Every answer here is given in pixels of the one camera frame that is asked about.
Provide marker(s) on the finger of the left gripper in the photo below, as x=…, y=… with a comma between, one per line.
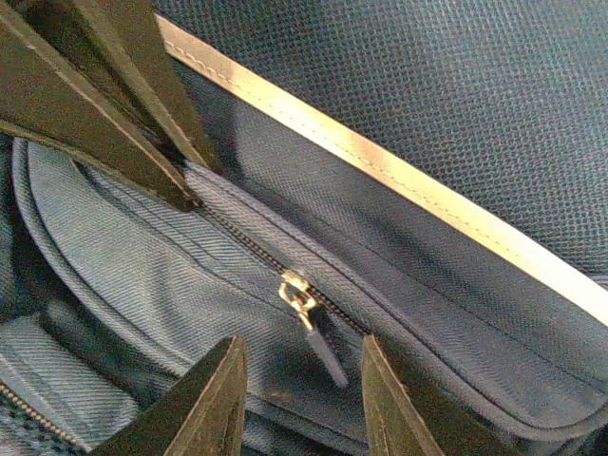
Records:
x=117, y=46
x=46, y=99

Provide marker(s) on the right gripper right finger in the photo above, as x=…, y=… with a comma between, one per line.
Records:
x=407, y=414

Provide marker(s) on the navy blue backpack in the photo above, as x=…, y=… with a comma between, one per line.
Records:
x=432, y=173

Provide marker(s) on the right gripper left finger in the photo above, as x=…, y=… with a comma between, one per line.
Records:
x=203, y=413

